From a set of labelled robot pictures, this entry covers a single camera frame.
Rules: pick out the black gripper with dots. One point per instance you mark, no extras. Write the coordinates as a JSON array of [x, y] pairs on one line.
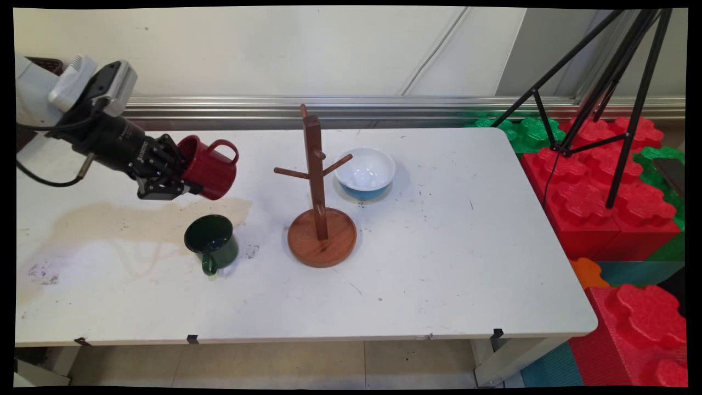
[[109, 140]]

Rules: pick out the red enamel mug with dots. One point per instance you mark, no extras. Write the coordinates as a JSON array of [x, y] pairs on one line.
[[214, 170]]

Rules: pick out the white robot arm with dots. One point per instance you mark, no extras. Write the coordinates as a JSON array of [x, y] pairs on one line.
[[33, 93]]

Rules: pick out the dark green enamel mug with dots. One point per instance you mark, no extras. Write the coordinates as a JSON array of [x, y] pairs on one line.
[[222, 249]]

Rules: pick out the brown wooden mug tree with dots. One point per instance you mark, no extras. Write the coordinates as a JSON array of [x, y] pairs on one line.
[[315, 164]]

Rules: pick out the dark brown box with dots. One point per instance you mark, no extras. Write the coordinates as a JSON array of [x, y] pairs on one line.
[[52, 65]]

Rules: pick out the black table edge clip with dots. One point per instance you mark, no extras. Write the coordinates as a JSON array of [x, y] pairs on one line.
[[192, 339], [497, 336], [82, 341]]

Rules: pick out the white and blue bowl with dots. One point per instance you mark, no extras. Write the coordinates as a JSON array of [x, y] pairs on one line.
[[364, 164]]

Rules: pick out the white table leg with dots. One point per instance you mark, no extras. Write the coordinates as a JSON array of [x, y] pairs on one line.
[[38, 376], [510, 365]]

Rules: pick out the green foam building block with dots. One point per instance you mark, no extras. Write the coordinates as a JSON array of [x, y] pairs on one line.
[[672, 249], [646, 164], [526, 137]]

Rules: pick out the orange foam block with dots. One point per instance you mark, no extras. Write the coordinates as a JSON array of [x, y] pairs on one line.
[[587, 273]]

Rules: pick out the teal foam block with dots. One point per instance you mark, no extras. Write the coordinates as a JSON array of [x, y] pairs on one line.
[[554, 367], [636, 271]]

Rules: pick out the black tripod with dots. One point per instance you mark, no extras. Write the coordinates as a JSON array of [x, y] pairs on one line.
[[611, 71]]

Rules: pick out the metal wall rail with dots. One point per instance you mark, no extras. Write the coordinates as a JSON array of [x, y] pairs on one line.
[[219, 107]]

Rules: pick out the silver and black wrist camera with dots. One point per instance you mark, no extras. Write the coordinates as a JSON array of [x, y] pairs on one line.
[[118, 82]]

